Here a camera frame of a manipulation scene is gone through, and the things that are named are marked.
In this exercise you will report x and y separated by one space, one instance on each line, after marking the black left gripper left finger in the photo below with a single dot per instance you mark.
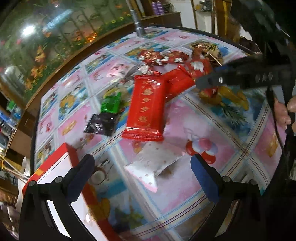
36 220

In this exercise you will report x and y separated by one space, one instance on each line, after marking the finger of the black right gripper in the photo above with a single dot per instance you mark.
247 76

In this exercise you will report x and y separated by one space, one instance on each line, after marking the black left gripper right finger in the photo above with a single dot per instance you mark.
223 191

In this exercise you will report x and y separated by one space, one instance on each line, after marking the red gold figure snack bag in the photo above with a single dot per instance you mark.
206 57

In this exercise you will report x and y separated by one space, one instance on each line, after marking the red flower snack packet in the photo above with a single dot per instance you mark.
175 57
151 58

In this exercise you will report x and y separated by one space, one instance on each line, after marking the pink white bear snack packet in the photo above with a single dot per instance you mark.
151 161

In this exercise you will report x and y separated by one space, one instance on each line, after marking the large red snack package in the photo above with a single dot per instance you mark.
145 120

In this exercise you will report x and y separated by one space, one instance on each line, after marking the person's right hand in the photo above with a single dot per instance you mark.
282 111

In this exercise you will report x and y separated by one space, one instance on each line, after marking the long red snack package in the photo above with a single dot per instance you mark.
177 81

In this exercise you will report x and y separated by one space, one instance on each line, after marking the purple bottles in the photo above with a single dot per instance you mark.
157 8

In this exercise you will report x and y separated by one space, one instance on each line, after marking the grey metal flashlight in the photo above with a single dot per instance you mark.
137 23

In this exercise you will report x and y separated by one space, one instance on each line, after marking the colourful plastic tablecloth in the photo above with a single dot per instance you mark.
236 142

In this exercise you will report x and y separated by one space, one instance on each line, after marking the black snack packet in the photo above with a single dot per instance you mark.
102 124

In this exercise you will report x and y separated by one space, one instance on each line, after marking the green foil snack packet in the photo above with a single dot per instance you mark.
111 103

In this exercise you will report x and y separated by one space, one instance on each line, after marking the glass fish tank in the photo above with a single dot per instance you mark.
38 36

